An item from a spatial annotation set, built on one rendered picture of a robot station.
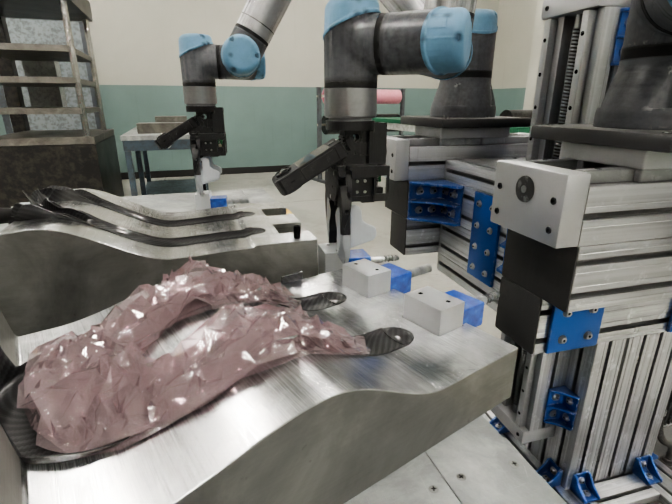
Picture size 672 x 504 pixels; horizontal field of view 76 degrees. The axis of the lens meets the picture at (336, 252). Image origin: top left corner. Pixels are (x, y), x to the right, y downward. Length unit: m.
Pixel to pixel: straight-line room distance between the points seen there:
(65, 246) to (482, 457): 0.49
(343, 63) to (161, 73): 6.50
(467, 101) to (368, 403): 0.84
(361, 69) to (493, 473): 0.48
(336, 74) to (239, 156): 6.55
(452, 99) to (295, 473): 0.90
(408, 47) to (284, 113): 6.67
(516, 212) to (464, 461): 0.35
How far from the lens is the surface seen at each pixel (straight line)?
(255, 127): 7.16
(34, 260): 0.61
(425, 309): 0.44
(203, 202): 1.15
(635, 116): 0.68
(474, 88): 1.07
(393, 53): 0.60
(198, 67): 1.11
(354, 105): 0.62
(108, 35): 7.15
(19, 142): 4.61
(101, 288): 0.61
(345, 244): 0.64
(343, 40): 0.62
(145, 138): 4.23
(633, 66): 0.71
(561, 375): 1.11
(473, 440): 0.42
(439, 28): 0.59
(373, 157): 0.65
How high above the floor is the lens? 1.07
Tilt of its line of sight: 19 degrees down
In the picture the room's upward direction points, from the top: straight up
